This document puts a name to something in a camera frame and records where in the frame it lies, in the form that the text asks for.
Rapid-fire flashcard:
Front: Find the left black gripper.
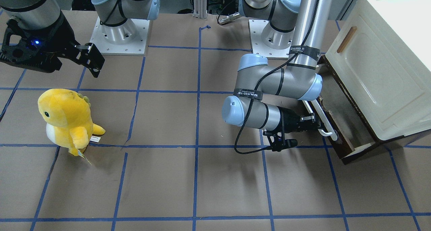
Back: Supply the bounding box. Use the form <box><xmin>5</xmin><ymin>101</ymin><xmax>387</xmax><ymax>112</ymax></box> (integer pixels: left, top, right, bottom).
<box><xmin>278</xmin><ymin>106</ymin><xmax>325</xmax><ymax>133</ymax></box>

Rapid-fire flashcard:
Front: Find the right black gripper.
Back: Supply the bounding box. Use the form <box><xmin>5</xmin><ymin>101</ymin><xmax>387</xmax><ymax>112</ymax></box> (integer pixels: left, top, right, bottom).
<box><xmin>1</xmin><ymin>14</ymin><xmax>105</xmax><ymax>78</ymax></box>

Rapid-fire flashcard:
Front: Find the white drawer handle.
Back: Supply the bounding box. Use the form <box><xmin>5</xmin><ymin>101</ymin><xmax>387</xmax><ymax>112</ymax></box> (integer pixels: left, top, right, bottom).
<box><xmin>302</xmin><ymin>99</ymin><xmax>338</xmax><ymax>141</ymax></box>

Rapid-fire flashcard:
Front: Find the dark wooden drawer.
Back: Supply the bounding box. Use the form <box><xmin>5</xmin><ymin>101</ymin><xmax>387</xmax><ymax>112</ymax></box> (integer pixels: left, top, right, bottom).
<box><xmin>302</xmin><ymin>55</ymin><xmax>406</xmax><ymax>165</ymax></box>

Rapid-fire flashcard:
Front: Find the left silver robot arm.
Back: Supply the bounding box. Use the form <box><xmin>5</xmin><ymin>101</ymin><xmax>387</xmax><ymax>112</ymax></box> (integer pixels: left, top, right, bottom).
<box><xmin>222</xmin><ymin>0</ymin><xmax>332</xmax><ymax>133</ymax></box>

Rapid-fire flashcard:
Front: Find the yellow plush dinosaur toy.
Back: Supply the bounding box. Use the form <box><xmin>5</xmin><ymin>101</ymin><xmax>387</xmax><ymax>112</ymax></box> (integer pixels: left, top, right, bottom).
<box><xmin>37</xmin><ymin>89</ymin><xmax>106</xmax><ymax>159</ymax></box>

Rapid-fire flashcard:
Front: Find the cream white cabinet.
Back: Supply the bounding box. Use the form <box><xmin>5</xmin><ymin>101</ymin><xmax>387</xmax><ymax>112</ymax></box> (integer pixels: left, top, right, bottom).
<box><xmin>326</xmin><ymin>0</ymin><xmax>431</xmax><ymax>140</ymax></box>

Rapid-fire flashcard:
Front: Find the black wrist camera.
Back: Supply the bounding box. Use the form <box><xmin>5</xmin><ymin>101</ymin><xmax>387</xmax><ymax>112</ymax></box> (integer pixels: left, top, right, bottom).
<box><xmin>263</xmin><ymin>130</ymin><xmax>298</xmax><ymax>152</ymax></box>

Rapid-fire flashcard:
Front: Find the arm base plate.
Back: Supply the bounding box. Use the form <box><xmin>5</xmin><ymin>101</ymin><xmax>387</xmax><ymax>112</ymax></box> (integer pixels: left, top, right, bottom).
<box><xmin>90</xmin><ymin>18</ymin><xmax>152</xmax><ymax>56</ymax></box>
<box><xmin>249</xmin><ymin>16</ymin><xmax>297</xmax><ymax>60</ymax></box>

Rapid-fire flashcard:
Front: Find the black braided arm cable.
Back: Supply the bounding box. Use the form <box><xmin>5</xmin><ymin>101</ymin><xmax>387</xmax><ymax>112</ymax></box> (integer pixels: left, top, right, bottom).
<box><xmin>234</xmin><ymin>0</ymin><xmax>324</xmax><ymax>155</ymax></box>

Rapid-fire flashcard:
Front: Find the aluminium frame post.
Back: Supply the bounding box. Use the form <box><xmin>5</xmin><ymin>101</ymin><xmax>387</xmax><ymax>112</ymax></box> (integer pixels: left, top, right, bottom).
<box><xmin>192</xmin><ymin>0</ymin><xmax>208</xmax><ymax>20</ymax></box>

